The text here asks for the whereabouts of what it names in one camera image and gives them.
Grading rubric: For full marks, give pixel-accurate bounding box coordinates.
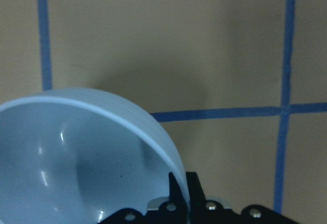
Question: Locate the blue bowl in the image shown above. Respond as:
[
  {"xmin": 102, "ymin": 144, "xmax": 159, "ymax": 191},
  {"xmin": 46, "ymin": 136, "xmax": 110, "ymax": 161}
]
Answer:
[{"xmin": 1, "ymin": 88, "xmax": 190, "ymax": 223}]

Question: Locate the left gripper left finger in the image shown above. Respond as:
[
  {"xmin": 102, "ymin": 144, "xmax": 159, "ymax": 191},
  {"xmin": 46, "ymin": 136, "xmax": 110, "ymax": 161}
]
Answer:
[{"xmin": 168, "ymin": 172, "xmax": 188, "ymax": 209}]

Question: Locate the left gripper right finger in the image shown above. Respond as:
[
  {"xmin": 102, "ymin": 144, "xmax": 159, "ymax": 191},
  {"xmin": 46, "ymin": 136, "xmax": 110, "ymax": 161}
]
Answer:
[{"xmin": 186, "ymin": 172, "xmax": 206, "ymax": 209}]

